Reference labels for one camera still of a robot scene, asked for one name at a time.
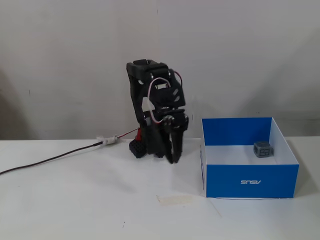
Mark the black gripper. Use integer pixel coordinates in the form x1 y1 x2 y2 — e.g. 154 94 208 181
149 107 189 165

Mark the gray hollow block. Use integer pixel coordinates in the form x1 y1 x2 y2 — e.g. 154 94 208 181
253 140 275 159

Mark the black ribbed robot base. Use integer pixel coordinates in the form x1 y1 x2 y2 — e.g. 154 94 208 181
128 138 148 160

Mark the blue and white cardboard box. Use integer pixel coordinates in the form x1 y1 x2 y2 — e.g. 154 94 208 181
199 116 300 199

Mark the clear tape patch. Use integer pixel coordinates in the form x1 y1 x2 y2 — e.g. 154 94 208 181
156 194 194 208

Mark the red servo wire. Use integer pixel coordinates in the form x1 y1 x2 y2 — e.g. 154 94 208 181
118 71 183 140

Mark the white servo wire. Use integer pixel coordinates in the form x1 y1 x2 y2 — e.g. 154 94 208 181
147 77 173 128

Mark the white taped cable joint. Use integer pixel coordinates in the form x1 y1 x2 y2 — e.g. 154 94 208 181
95 134 120 146

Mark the black power cable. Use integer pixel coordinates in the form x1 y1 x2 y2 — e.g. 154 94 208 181
0 141 104 176

